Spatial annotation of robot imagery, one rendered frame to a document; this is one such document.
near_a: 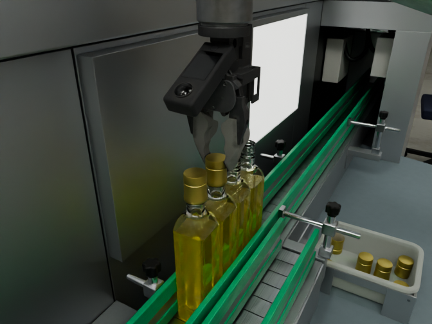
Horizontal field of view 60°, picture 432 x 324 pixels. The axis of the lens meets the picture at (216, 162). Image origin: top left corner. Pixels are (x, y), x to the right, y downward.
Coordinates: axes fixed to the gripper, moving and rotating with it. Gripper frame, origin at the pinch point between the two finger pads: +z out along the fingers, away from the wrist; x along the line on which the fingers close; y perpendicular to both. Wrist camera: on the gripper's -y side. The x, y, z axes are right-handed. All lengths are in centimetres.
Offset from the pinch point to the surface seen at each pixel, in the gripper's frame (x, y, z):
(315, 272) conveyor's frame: -14.7, 14.6, 27.4
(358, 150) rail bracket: -9, 83, 29
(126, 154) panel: 11.9, -7.1, -1.2
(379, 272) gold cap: -25, 32, 36
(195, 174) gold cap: -0.4, -6.3, -0.8
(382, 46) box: -6, 114, -2
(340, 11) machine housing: 9, 104, -14
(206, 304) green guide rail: -4.3, -9.9, 19.0
